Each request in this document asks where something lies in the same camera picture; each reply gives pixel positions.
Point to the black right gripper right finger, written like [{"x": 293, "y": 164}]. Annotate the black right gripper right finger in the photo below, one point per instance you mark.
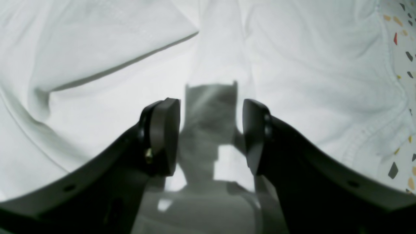
[{"x": 319, "y": 195}]

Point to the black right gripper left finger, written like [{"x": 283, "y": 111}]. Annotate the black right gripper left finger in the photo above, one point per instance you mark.
[{"x": 104, "y": 195}]

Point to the white T-shirt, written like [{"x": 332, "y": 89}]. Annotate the white T-shirt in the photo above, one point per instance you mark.
[{"x": 77, "y": 74}]

